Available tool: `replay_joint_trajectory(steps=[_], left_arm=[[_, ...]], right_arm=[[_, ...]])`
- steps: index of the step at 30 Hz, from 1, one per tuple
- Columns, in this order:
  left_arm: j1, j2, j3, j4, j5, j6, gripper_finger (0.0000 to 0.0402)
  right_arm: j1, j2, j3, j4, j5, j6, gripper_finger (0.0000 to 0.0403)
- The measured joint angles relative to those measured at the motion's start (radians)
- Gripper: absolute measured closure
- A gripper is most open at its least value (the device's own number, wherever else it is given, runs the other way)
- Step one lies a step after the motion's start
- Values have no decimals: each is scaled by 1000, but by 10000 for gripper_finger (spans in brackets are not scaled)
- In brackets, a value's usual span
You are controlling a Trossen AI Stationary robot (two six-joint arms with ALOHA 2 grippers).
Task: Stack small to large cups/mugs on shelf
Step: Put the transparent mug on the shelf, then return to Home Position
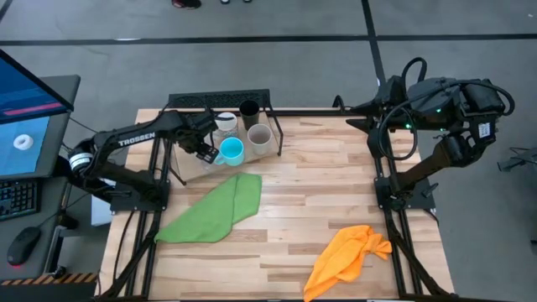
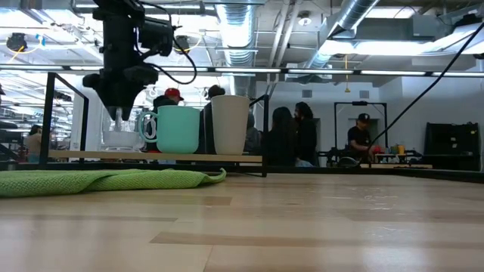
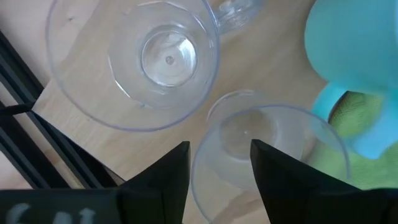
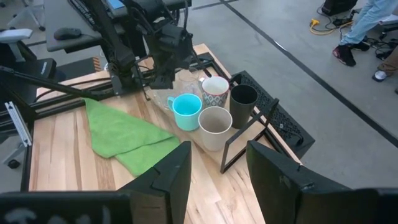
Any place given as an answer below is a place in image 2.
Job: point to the clear plastic footed cup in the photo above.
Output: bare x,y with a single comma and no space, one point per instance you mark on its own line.
121,140

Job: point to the teal mug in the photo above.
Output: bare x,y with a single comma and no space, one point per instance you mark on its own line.
177,128

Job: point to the beige tumbler cup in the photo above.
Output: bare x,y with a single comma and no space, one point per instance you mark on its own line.
230,124

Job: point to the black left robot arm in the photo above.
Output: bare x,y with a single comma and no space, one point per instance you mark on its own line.
120,38

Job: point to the person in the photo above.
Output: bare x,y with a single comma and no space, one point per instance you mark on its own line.
216,91
361,138
172,97
281,136
34,143
252,136
308,132

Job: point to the green cloth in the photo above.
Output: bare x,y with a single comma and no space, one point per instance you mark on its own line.
94,181

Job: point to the background work table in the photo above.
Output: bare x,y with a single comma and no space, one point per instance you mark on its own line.
393,158

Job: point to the black cabinet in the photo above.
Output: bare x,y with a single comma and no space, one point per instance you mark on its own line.
452,145

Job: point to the wooden shelf with black frame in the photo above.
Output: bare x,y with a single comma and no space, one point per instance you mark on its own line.
151,156

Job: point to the ribbed silver ventilation duct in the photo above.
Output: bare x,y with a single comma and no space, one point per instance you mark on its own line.
238,38
351,15

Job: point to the black background rig frame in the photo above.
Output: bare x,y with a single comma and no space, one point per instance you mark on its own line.
359,103

